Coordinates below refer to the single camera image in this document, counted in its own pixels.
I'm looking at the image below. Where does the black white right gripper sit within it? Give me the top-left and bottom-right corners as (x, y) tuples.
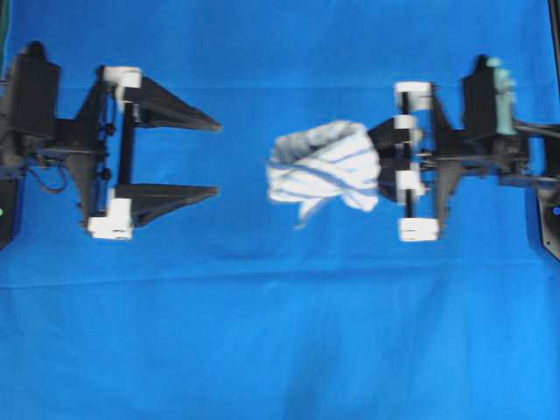
(367, 81), (466, 242)

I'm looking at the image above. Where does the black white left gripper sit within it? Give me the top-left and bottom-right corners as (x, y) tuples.
(57, 66), (222, 240)

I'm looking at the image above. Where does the white blue striped towel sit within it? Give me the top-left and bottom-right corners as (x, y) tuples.
(266, 120), (381, 227)

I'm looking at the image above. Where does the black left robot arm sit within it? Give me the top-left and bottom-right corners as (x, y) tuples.
(1, 41), (222, 247)

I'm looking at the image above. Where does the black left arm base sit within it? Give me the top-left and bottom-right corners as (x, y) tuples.
(1, 178), (24, 249)

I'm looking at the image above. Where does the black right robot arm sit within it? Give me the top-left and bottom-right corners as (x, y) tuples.
(367, 55), (559, 242)

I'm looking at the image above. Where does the blue table cloth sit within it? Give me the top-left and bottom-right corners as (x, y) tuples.
(1, 1), (559, 419)

